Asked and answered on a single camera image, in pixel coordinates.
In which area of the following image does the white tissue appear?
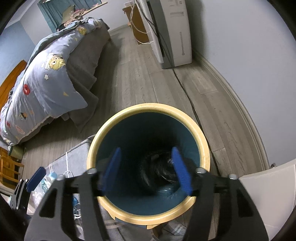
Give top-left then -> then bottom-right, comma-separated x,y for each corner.
32,172 -> 57,208

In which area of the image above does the black plastic bag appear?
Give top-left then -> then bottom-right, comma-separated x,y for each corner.
139,152 -> 180,196

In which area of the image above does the grey bed sheet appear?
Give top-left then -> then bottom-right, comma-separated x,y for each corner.
14,22 -> 112,144

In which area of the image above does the white air purifier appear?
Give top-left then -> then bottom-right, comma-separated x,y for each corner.
136,0 -> 192,69

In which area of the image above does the grey plaid cushion stool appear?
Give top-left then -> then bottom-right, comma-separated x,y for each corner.
45,135 -> 186,240

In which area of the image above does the wooden bed headboard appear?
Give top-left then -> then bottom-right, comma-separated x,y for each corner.
0,60 -> 27,108

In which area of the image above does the teal curtain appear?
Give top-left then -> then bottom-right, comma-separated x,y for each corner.
37,0 -> 102,33

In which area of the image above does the yellow rim teal trash bin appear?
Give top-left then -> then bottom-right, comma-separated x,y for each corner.
86,103 -> 210,230

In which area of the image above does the black power cable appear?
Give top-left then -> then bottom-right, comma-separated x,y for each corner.
136,0 -> 221,176

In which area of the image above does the small green bin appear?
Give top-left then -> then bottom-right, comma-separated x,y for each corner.
8,145 -> 24,160

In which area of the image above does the wooden side cabinet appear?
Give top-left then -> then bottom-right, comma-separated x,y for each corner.
122,1 -> 150,45

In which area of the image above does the blue cartoon duvet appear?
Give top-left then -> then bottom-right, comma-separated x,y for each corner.
0,17 -> 110,147

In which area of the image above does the wooden chair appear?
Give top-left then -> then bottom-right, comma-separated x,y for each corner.
0,148 -> 24,189

